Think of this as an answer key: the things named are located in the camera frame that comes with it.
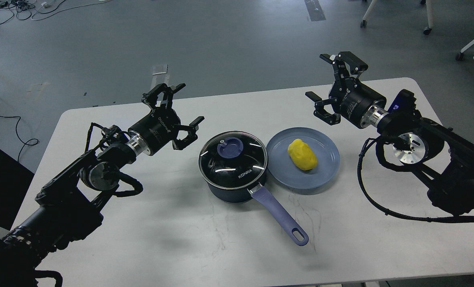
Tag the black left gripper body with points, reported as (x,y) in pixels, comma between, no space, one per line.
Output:
(156,129)

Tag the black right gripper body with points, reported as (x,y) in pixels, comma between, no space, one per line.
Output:
(354,99)

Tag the dark blue saucepan purple handle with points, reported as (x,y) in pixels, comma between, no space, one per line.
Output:
(261,194)

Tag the yellow potato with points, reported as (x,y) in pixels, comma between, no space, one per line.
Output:
(302,155)

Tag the glass pot lid blue knob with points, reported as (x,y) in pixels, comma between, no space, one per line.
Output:
(233,160)

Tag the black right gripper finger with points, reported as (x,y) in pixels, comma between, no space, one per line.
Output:
(320,112)
(345,65)

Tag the blue round plate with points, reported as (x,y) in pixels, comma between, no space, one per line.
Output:
(283,169)

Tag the black box at left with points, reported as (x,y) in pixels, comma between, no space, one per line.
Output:
(15,180)

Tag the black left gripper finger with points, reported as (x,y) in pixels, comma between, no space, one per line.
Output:
(150,99)
(191,129)

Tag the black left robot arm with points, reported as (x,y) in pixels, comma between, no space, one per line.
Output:
(71,203)

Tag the white chair leg with caster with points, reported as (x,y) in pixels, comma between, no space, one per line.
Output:
(368,12)
(430,20)

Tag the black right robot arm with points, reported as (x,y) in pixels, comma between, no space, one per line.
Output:
(407,142)

